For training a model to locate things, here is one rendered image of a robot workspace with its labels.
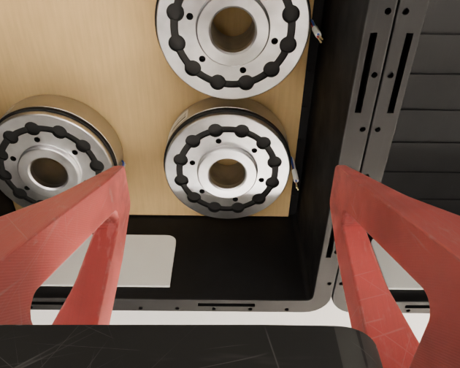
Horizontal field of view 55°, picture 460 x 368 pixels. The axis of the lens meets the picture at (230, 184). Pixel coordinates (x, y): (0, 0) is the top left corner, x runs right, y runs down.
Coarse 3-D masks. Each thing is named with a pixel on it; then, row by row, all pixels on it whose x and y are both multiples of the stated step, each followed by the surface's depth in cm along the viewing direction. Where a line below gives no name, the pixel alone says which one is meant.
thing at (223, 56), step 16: (208, 0) 28; (224, 0) 28; (240, 0) 28; (256, 0) 28; (208, 16) 28; (256, 16) 28; (208, 32) 29; (256, 32) 29; (208, 48) 29; (224, 48) 30; (256, 48) 29; (224, 64) 30; (240, 64) 30
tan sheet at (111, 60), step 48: (0, 0) 31; (48, 0) 31; (96, 0) 31; (144, 0) 31; (0, 48) 33; (48, 48) 33; (96, 48) 33; (144, 48) 33; (0, 96) 35; (96, 96) 35; (144, 96) 35; (192, 96) 35; (288, 96) 35; (144, 144) 38; (288, 144) 38; (144, 192) 41; (288, 192) 41
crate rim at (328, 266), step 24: (384, 0) 22; (384, 24) 22; (360, 48) 23; (384, 48) 23; (360, 72) 24; (360, 96) 26; (360, 120) 25; (360, 144) 26; (360, 168) 27; (336, 264) 32
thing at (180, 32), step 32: (160, 0) 28; (192, 0) 28; (288, 0) 28; (160, 32) 29; (192, 32) 29; (288, 32) 29; (192, 64) 31; (256, 64) 30; (288, 64) 30; (224, 96) 32
